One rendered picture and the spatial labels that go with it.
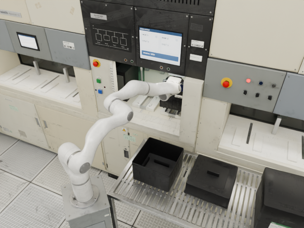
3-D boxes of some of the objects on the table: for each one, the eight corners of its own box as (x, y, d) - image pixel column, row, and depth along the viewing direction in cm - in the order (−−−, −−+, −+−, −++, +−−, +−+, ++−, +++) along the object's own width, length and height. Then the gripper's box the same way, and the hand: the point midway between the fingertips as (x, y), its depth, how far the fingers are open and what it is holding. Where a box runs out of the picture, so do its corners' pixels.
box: (252, 229, 157) (263, 205, 141) (254, 191, 178) (264, 166, 163) (305, 245, 149) (322, 222, 134) (301, 204, 170) (316, 179, 155)
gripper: (181, 84, 193) (189, 73, 206) (160, 79, 198) (169, 68, 211) (180, 92, 197) (188, 81, 211) (160, 87, 203) (168, 77, 216)
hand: (178, 76), depth 210 cm, fingers open, 4 cm apart
